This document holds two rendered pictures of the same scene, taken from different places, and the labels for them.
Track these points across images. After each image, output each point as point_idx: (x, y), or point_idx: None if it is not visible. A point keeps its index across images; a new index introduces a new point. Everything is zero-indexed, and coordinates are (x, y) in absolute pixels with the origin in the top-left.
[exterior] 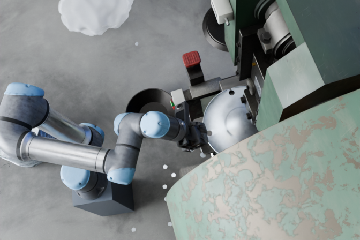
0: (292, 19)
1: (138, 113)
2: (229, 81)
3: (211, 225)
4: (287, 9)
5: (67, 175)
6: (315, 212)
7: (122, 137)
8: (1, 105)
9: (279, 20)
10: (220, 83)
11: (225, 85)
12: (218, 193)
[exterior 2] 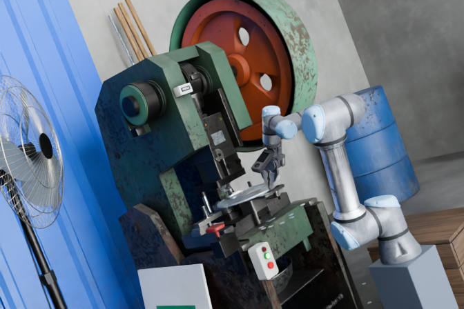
0: (186, 50)
1: (272, 123)
2: (219, 230)
3: None
4: (182, 51)
5: (387, 196)
6: None
7: (293, 114)
8: (331, 103)
9: (185, 66)
10: (226, 229)
11: (225, 227)
12: None
